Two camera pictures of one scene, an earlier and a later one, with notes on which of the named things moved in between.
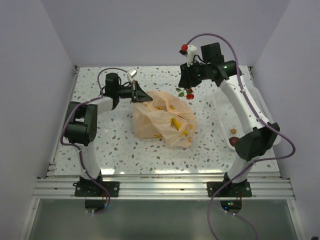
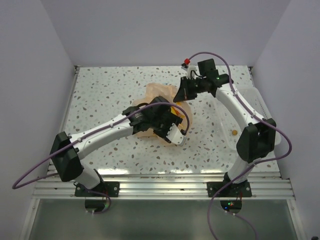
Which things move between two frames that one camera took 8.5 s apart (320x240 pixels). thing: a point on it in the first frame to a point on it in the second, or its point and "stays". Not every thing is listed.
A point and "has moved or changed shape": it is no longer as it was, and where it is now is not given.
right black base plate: x=230 y=189 stays
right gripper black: x=187 y=80 to x=184 y=93
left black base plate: x=90 y=188 stays
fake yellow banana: x=176 y=124 has moved or changed shape
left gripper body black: x=125 y=92 to x=161 y=125
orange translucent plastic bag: x=165 y=117 has moved or changed shape
